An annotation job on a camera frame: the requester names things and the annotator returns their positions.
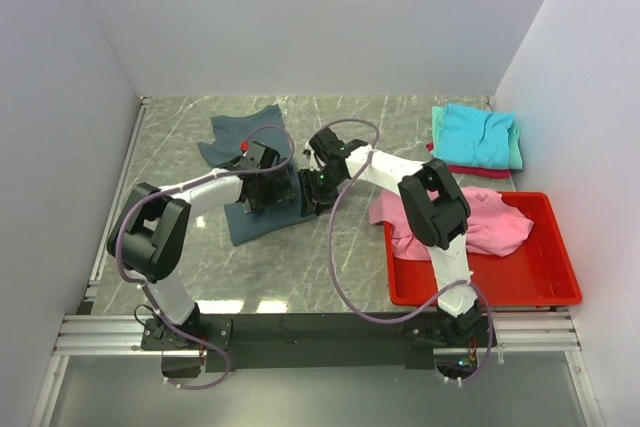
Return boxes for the slate blue t shirt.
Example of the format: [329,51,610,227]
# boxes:
[197,104,314,246]

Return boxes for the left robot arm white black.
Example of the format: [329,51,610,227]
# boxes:
[107,164,295,338]

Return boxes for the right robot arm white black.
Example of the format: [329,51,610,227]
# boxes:
[298,127,482,344]

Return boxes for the crimson folded t shirt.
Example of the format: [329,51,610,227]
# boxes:
[448,163,511,180]

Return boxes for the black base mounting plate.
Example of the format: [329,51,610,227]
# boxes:
[141,311,497,373]

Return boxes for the cyan folded t shirt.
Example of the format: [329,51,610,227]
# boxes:
[433,102,517,168]

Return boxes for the pink t shirt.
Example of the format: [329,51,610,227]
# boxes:
[369,186,534,261]

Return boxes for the teal green folded t shirt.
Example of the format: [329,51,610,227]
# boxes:
[430,106,526,171]

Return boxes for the red plastic bin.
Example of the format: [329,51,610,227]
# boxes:
[383,191,582,308]

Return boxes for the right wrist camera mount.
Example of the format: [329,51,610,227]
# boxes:
[303,144,323,171]

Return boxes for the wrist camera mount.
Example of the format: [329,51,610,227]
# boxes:
[303,144,323,171]
[239,141,280,170]

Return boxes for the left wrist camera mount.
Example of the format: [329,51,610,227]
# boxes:
[239,141,280,170]

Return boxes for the aluminium extrusion rail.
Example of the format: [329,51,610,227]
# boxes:
[29,266,584,427]

